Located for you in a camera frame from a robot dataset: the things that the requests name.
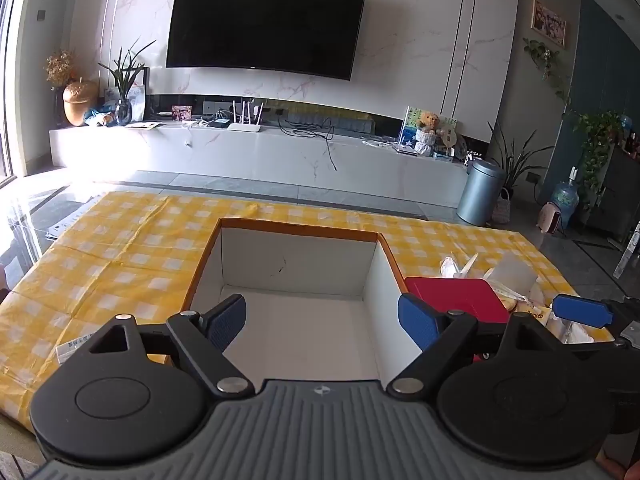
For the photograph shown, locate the crinkled white plastic bag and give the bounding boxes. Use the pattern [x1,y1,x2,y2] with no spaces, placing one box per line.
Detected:
[439,254,482,281]

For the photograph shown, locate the red box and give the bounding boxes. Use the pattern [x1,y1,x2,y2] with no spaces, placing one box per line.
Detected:
[404,276,512,362]

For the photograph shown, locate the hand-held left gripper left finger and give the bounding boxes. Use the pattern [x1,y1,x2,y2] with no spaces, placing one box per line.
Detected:
[90,294,256,395]

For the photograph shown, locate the round paper fan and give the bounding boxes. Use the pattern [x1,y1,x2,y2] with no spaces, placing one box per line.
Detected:
[439,127,459,159]

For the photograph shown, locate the cardboard box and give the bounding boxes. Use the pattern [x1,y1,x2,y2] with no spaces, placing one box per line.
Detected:
[182,217,431,382]

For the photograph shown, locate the blue water bottle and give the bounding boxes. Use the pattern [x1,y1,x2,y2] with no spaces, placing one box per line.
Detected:
[550,166,581,227]

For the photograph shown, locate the teddy bear with picture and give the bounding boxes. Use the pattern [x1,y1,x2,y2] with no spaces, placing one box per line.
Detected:
[399,106,459,155]

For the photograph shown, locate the yellow checked tablecloth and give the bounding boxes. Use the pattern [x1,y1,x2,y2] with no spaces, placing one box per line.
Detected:
[0,191,593,428]

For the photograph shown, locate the white cable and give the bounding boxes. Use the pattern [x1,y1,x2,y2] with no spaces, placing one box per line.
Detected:
[184,117,213,149]

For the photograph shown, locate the white router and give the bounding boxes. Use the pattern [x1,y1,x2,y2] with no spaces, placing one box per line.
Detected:
[228,101,266,134]

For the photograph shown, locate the trailing vine plant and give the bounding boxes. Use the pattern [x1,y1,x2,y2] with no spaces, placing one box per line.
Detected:
[522,37,627,207]

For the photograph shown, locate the silver trash can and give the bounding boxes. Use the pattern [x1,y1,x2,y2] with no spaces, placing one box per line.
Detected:
[456,159,506,227]

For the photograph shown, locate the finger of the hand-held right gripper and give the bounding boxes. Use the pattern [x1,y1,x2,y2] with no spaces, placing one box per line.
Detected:
[551,293,615,330]

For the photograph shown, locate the dark cabinet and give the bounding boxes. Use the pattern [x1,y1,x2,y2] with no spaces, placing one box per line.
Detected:
[586,144,640,245]

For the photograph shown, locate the black wall television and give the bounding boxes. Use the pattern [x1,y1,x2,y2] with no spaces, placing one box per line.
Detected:
[165,0,370,81]

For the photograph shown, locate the dried flower bunch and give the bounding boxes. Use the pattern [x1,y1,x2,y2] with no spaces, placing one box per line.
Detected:
[45,50,77,92]

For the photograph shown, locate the white marble television console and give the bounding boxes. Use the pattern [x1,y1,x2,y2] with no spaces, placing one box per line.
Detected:
[49,121,490,212]

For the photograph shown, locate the black cables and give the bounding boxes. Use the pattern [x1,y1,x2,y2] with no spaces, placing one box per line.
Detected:
[276,114,340,172]

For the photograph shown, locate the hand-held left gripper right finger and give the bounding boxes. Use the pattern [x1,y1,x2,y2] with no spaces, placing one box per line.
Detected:
[385,292,548,396]

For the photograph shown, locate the green plant in glass vase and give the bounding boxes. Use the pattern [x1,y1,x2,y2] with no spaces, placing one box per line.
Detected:
[97,39,157,127]

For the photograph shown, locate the white printed label strip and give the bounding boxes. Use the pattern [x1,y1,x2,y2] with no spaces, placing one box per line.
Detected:
[54,331,103,367]

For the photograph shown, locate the framed wall picture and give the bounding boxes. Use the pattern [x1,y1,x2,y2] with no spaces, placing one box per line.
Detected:
[530,0,569,49]

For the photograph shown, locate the long leaf potted plant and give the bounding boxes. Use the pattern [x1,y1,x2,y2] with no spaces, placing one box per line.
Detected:
[487,120,545,227]

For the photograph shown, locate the blue snack bag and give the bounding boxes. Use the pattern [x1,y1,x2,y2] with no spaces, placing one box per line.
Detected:
[84,107,119,127]

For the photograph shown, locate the yellow bread packet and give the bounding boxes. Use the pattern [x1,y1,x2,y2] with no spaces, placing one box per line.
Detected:
[515,300,557,322]

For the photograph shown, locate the acorn shaped jar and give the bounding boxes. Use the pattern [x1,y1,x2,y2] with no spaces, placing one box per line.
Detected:
[62,79,97,127]

